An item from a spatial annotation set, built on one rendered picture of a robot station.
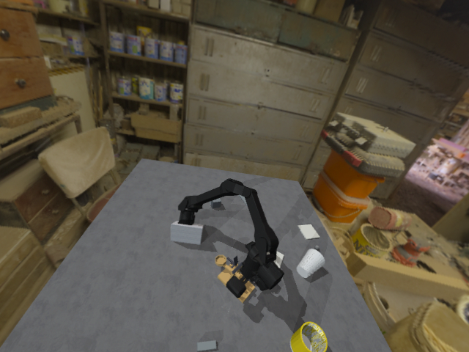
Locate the yellow cup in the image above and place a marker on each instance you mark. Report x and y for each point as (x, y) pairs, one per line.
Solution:
(309, 338)

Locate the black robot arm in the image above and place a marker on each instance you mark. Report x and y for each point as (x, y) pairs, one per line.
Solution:
(268, 274)

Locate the white paper cup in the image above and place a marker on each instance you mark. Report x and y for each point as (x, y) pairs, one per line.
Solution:
(311, 262)

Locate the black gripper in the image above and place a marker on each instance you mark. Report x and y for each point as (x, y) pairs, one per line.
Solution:
(237, 286)

